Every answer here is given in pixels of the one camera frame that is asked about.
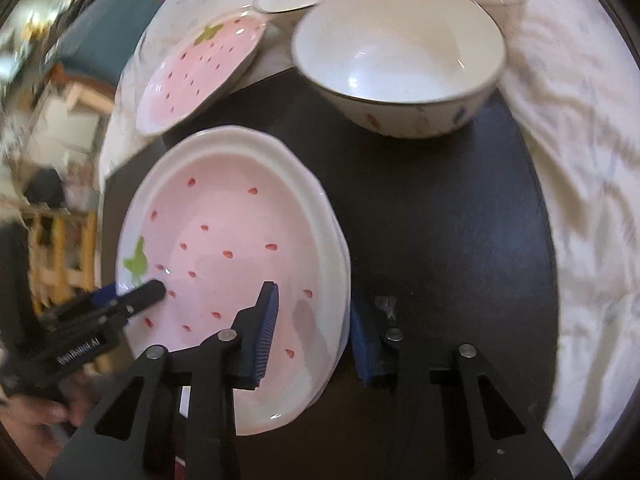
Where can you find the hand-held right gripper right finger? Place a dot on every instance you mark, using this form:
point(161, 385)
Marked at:
point(369, 352)

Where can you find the white printed blanket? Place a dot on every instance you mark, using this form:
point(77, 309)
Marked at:
point(575, 160)

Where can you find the dark brown board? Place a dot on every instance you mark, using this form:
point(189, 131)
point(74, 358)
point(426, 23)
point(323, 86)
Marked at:
point(450, 210)

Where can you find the small pink strawberry plate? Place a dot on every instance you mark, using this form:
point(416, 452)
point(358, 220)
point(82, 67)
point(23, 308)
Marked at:
point(195, 75)

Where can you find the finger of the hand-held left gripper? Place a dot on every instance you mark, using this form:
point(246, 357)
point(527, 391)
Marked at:
point(106, 294)
point(145, 296)

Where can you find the yellow wooden rack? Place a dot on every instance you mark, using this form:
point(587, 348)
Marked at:
point(55, 255)

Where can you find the person's left hand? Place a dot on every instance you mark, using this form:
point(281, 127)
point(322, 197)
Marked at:
point(40, 417)

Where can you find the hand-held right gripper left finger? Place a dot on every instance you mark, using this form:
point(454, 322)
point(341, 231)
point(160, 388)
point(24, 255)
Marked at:
point(261, 332)

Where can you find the large pink strawberry plate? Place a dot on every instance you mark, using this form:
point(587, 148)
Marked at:
point(230, 240)
point(340, 280)

